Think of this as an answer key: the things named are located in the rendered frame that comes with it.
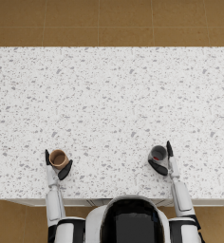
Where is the brown paper cup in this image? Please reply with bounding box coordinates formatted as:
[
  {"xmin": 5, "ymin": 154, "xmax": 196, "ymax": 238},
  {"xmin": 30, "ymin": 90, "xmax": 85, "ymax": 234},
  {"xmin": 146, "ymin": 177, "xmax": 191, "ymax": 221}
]
[{"xmin": 48, "ymin": 149, "xmax": 70, "ymax": 171}]

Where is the grey cup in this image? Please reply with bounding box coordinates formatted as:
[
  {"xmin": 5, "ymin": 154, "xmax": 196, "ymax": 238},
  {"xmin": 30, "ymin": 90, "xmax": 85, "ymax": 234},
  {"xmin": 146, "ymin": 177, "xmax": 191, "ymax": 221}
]
[{"xmin": 147, "ymin": 144, "xmax": 170, "ymax": 169}]

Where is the dark round robot body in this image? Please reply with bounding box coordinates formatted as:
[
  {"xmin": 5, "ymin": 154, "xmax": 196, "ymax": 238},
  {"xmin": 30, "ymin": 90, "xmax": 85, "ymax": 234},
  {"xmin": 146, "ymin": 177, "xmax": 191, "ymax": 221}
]
[{"xmin": 84, "ymin": 195, "xmax": 172, "ymax": 243}]

